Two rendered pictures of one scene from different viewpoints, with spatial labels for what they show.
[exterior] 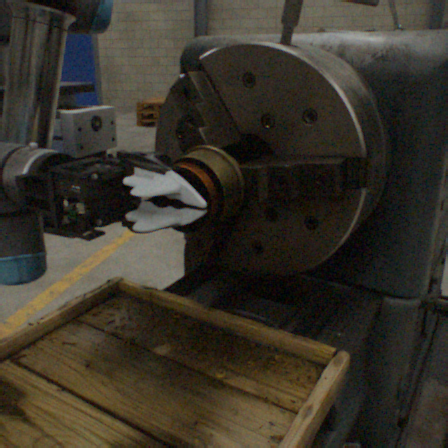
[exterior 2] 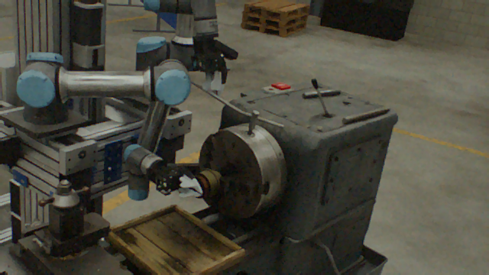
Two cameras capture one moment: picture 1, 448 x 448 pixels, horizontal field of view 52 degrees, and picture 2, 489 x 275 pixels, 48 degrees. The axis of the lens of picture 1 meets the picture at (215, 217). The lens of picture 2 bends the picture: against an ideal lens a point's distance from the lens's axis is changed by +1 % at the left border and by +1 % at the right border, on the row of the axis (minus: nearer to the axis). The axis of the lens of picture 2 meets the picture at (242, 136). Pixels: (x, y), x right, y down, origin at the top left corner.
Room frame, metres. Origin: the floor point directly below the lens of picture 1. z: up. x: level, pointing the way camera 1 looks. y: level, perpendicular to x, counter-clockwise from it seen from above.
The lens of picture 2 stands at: (-1.06, -0.33, 1.92)
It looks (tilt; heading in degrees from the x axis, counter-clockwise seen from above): 22 degrees down; 9
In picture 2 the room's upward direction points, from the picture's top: 8 degrees clockwise
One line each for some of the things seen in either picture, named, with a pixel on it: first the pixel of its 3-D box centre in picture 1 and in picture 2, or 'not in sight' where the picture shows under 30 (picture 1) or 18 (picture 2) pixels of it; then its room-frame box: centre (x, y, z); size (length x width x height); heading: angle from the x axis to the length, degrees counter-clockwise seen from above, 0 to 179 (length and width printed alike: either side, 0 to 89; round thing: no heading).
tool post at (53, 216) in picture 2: not in sight; (67, 217); (0.16, 0.32, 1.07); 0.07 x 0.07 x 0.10; 58
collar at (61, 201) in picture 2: not in sight; (64, 196); (0.16, 0.33, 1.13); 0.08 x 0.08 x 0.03
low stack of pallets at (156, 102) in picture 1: (168, 111); (276, 16); (8.92, 0.91, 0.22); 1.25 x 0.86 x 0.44; 166
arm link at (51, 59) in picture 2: not in sight; (45, 72); (0.58, 0.63, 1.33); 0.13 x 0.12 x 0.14; 21
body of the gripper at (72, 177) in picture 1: (82, 190); (166, 176); (0.49, 0.15, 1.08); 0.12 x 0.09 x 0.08; 57
